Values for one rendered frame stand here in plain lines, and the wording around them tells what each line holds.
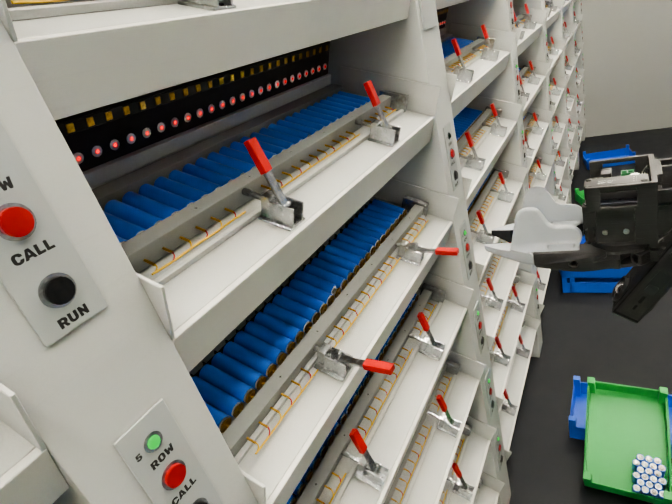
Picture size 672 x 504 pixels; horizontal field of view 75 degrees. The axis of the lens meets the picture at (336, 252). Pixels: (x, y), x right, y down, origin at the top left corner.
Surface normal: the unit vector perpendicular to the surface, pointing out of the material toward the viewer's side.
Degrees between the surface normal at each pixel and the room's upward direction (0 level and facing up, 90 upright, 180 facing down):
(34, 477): 112
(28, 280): 90
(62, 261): 90
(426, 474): 22
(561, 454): 0
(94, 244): 90
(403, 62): 90
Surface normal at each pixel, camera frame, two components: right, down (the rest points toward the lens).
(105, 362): 0.84, 0.00
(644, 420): -0.43, -0.61
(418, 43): -0.47, 0.49
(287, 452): 0.07, -0.80
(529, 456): -0.26, -0.87
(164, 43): 0.88, 0.33
